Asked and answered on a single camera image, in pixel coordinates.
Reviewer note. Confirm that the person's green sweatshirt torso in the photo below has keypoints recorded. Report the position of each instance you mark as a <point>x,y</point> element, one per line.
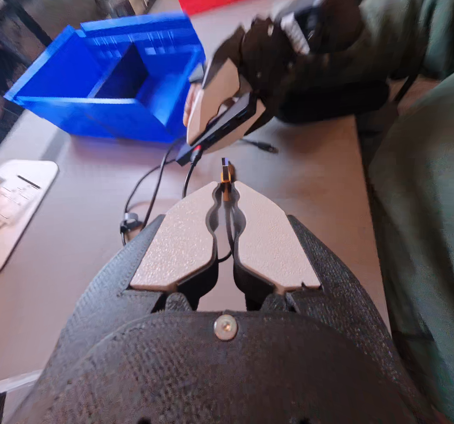
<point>418,218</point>

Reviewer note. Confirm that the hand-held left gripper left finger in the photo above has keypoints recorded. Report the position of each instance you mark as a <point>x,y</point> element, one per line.
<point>173,247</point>

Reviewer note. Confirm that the blue plastic bin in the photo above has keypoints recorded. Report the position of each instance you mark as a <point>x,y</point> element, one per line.
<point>53,87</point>

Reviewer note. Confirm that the person's right hand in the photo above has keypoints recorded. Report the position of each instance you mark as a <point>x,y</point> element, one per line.
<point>190,107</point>

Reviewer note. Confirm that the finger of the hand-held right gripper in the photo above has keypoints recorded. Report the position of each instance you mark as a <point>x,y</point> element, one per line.
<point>244,130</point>
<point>212,108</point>

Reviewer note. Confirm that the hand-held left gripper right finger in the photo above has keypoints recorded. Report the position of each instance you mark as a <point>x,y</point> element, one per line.
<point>273,243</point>

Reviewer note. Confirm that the small black USB hub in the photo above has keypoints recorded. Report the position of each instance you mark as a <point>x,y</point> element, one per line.
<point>230,116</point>

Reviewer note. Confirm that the black chair armrest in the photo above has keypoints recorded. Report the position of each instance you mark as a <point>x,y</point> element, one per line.
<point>337,105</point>

